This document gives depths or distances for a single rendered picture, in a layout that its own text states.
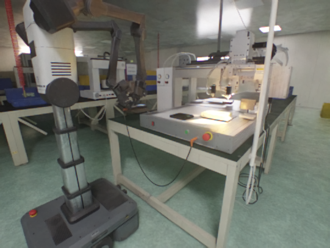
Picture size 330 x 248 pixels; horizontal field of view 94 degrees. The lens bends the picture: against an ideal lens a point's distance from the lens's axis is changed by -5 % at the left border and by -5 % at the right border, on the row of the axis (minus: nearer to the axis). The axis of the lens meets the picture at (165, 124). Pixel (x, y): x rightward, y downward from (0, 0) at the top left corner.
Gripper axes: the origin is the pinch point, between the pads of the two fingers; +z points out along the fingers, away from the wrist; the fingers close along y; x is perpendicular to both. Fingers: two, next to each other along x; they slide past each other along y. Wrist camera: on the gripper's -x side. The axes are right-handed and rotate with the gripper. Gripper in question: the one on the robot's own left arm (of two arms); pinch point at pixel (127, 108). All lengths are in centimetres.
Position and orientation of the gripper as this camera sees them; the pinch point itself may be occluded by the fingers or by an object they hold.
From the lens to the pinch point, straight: 136.2
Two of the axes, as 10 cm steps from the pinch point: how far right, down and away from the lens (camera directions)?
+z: 3.3, 7.3, 6.0
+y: -7.5, -1.9, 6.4
